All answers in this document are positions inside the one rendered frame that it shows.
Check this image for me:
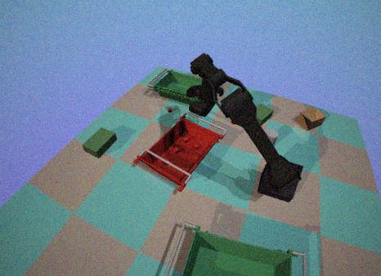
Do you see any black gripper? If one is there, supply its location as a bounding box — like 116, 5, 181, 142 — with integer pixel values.
189, 84, 224, 117

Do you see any grey cylinder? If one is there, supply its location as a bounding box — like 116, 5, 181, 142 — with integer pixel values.
266, 129, 278, 145

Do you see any green rectangular block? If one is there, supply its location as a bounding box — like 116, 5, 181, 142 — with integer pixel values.
256, 104, 274, 125
83, 127, 117, 158

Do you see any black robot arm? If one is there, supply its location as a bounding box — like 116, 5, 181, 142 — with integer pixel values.
190, 53, 302, 194

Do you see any red plastic tray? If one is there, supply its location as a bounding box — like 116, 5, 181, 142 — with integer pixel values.
134, 116, 224, 192

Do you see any brown block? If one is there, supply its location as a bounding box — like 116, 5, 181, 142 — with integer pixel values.
296, 108, 326, 131

